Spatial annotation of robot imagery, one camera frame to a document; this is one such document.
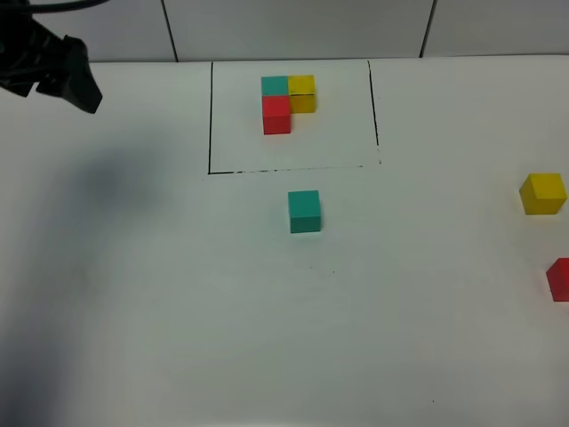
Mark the template red cube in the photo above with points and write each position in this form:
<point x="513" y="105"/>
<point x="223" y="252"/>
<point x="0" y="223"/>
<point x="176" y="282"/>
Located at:
<point x="276" y="115"/>

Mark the template teal cube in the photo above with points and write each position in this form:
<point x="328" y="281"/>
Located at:
<point x="274" y="86"/>

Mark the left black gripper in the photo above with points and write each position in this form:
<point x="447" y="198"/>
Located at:
<point x="33" y="57"/>

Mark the template yellow cube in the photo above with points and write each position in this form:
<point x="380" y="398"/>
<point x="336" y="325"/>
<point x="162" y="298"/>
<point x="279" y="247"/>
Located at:
<point x="302" y="93"/>

